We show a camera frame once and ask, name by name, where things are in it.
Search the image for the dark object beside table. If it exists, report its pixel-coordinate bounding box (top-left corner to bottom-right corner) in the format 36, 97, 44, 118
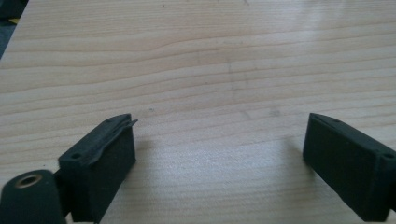
0, 0, 30, 21

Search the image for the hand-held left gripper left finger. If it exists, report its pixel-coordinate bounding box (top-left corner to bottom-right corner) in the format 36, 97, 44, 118
58, 113, 139, 224

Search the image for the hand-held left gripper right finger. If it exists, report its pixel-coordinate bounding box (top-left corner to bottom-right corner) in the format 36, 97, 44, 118
302, 112, 396, 223

